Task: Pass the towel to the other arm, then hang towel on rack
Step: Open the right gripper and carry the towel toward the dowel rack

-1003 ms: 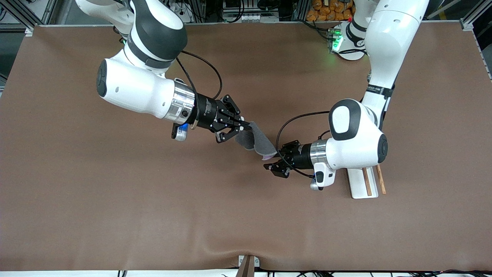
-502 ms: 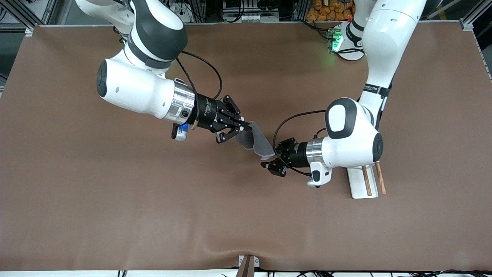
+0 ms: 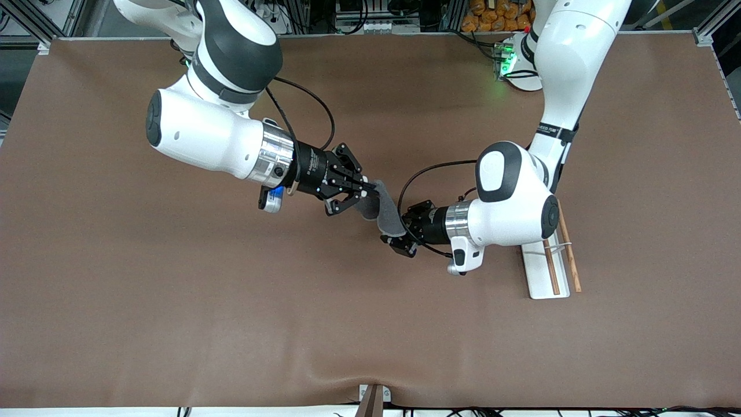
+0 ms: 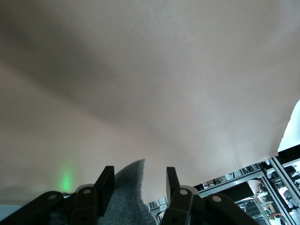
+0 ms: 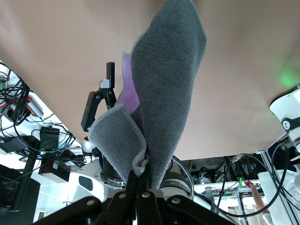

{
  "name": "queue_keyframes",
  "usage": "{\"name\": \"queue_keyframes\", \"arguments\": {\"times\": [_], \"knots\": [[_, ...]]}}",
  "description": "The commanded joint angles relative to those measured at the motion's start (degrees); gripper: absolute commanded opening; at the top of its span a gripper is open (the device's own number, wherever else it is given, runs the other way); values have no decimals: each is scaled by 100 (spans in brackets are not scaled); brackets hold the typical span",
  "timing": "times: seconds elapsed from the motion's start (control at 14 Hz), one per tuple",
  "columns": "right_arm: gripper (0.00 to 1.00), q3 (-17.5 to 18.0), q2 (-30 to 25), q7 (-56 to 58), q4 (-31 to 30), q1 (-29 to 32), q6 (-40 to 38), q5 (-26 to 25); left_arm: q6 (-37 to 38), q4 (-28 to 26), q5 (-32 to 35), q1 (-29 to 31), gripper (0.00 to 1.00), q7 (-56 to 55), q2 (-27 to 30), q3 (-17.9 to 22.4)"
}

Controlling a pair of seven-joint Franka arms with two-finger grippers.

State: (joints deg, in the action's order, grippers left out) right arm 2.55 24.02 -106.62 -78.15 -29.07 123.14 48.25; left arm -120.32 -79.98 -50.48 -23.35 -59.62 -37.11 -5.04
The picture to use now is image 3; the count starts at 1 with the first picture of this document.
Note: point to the aluminium frame profile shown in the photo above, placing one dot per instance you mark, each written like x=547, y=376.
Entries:
x=703, y=36

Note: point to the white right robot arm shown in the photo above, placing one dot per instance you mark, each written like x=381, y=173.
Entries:
x=197, y=133

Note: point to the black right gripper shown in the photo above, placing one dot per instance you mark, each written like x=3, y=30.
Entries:
x=311, y=171

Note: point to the metal table clamp bracket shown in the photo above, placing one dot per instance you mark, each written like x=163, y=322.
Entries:
x=363, y=394

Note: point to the white rack base tray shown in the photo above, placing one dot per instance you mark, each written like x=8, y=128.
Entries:
x=535, y=278

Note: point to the right wooden chopstick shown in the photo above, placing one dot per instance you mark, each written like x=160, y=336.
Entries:
x=573, y=266

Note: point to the dark grey towel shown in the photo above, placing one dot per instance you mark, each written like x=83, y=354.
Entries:
x=386, y=214

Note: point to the wooden chopstick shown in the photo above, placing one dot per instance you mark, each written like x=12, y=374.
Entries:
x=573, y=266
x=553, y=272

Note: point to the brown table cover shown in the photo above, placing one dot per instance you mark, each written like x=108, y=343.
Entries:
x=173, y=289

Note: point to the orange packaged goods pile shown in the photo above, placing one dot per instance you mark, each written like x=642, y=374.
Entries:
x=492, y=17

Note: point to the white socket bar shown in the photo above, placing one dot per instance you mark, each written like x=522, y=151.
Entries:
x=379, y=26

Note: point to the left wooden chopstick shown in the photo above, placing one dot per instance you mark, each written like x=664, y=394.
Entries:
x=553, y=272

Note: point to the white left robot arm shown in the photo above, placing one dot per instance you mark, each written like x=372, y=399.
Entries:
x=515, y=214

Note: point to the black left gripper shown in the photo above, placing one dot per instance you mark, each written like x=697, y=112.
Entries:
x=431, y=225

